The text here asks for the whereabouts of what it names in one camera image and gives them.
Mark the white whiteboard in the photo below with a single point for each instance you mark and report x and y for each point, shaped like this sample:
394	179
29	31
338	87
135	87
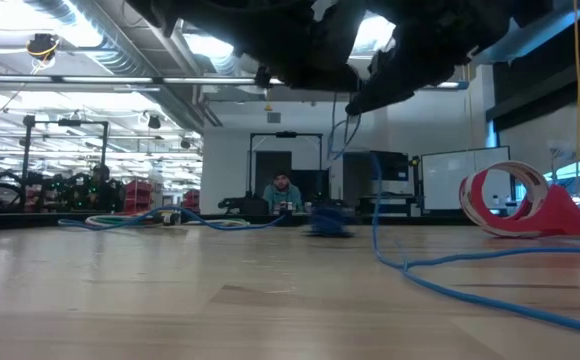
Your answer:
450	175

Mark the black cabinet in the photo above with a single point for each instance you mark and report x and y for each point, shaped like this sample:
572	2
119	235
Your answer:
392	167

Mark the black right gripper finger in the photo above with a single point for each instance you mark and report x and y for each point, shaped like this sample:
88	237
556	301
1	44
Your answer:
385	90

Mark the person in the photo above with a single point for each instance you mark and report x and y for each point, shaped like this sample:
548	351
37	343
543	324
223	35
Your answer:
282	195
101	174

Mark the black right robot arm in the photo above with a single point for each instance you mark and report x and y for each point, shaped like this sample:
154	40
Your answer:
535	10

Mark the red tool cabinet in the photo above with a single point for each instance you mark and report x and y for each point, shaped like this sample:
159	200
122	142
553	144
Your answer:
137	195

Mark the red tape dispenser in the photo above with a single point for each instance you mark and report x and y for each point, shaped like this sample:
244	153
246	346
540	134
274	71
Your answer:
560	215

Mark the black ceiling device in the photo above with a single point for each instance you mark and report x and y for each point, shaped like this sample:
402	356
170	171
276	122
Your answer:
42	45

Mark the background robot rig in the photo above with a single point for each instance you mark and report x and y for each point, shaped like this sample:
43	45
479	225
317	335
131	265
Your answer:
70	192

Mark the black metal table frame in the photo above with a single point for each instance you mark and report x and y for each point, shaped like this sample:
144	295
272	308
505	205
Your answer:
10	220

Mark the long light bar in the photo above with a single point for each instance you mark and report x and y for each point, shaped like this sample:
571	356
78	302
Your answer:
120	79

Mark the silver ventilation duct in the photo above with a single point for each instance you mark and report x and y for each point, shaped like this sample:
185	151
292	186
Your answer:
120	55

